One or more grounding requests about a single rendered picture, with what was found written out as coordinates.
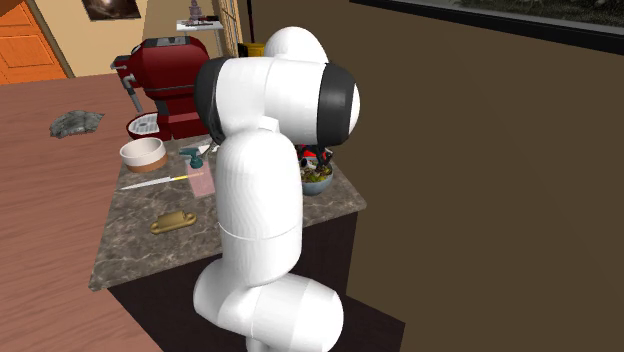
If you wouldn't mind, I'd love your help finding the white bowl with brown base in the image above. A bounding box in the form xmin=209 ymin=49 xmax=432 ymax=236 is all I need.
xmin=119 ymin=136 xmax=169 ymax=174

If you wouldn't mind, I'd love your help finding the white knife with yellow handle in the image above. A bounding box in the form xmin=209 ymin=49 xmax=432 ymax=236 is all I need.
xmin=119 ymin=171 xmax=206 ymax=192

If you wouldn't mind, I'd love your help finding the dark wall picture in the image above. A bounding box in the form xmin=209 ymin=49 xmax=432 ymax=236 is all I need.
xmin=80 ymin=0 xmax=143 ymax=22

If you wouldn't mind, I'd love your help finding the grey crumpled cloth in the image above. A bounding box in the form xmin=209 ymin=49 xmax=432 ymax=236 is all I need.
xmin=49 ymin=109 xmax=106 ymax=140

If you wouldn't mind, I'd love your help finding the orange door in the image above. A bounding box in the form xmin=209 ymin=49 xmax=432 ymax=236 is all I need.
xmin=0 ymin=0 xmax=75 ymax=87

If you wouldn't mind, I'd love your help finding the white shelf with items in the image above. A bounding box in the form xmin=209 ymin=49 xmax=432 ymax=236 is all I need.
xmin=175 ymin=0 xmax=226 ymax=34

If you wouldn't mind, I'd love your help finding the yellow bin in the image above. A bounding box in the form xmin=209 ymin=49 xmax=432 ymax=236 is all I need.
xmin=237 ymin=42 xmax=267 ymax=59

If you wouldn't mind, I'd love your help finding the red coffee machine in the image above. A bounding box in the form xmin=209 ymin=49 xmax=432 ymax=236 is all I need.
xmin=109 ymin=35 xmax=212 ymax=143

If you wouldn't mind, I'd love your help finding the blue bowl of salad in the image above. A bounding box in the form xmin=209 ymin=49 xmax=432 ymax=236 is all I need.
xmin=300 ymin=158 xmax=336 ymax=198

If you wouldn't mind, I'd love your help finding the brass handle-shaped object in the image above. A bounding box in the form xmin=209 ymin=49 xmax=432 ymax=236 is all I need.
xmin=149 ymin=209 xmax=199 ymax=236

